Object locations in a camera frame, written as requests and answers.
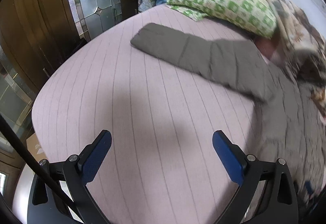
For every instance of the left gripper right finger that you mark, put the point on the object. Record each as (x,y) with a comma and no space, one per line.
(277,202)

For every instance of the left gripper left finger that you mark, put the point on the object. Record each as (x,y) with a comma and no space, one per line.
(70,179)

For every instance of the grey puffer jacket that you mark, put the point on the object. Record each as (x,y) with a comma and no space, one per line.
(290,124)

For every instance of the cardboard box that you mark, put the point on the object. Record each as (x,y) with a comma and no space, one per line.
(34,147)

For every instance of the dark red pillow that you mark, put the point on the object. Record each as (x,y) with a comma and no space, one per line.
(268,47)

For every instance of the floral leaf blanket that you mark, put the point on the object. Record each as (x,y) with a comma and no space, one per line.
(304,48)

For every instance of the stained glass wooden door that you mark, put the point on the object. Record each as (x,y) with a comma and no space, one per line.
(52,52)

